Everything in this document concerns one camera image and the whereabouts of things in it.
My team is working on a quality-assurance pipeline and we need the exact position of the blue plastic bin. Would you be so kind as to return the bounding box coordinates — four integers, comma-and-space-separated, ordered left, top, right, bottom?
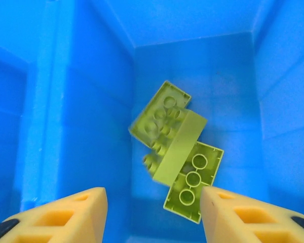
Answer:
0, 0, 50, 243
37, 0, 304, 243

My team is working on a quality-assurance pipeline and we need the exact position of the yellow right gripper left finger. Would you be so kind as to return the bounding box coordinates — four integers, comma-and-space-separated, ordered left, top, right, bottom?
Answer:
0, 186, 108, 243

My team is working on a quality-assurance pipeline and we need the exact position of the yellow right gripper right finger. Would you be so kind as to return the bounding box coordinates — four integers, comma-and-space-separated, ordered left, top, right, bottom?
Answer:
200, 186, 304, 243

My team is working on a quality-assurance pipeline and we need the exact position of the green lego brick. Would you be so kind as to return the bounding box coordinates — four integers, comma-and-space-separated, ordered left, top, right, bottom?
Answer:
128, 80, 193, 150
163, 141, 225, 225
142, 109, 208, 187

